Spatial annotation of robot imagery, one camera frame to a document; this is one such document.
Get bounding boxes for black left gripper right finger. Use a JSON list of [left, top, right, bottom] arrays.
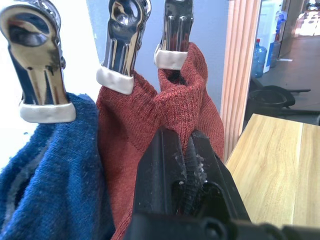
[[186, 129, 252, 223]]

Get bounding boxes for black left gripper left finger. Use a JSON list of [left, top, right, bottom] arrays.
[[132, 126, 191, 217]]

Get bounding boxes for rust red knitted sock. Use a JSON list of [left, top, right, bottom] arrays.
[[96, 69, 161, 240], [153, 41, 225, 161]]

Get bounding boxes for chrome clothes clip cream tip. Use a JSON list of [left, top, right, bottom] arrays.
[[153, 0, 195, 71], [96, 0, 153, 95], [0, 0, 76, 124]]

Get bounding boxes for blue knitted sock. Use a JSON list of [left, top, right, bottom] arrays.
[[0, 92, 116, 240]]

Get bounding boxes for wooden slatted pillar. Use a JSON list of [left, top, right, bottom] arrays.
[[219, 0, 262, 163]]

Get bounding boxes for black chair base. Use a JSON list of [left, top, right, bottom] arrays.
[[262, 84, 320, 118]]

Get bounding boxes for blue water jug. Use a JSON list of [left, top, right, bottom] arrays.
[[250, 38, 268, 78]]

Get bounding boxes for white water dispenser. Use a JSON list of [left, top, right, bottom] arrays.
[[257, 0, 285, 73]]

